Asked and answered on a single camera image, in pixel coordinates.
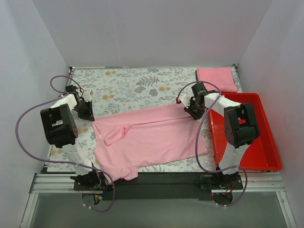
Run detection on aluminium frame rail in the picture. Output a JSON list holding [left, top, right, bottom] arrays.
[[21, 172, 297, 228]]

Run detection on purple cable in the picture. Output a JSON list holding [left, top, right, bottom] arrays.
[[176, 81, 248, 208], [15, 75, 116, 212]]

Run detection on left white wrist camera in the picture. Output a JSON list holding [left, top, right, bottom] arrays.
[[81, 91, 93, 103]]

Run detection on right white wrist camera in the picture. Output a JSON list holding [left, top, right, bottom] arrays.
[[176, 94, 191, 111]]

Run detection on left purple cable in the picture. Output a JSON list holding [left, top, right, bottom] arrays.
[[15, 75, 116, 212]]

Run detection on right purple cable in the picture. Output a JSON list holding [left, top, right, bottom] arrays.
[[176, 81, 248, 208]]

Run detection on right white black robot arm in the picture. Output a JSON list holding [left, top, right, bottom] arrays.
[[175, 81, 260, 175]]

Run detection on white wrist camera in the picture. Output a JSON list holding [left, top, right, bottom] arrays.
[[176, 94, 191, 111], [81, 91, 93, 103]]

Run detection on red plastic bin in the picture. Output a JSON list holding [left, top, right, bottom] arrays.
[[209, 93, 282, 171]]

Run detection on folded pink t shirt stack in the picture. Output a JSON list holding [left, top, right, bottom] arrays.
[[196, 67, 238, 93]]

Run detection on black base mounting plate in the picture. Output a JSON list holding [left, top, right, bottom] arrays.
[[73, 172, 244, 201]]

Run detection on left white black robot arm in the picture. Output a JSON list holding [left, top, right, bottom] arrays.
[[40, 85, 101, 190]]

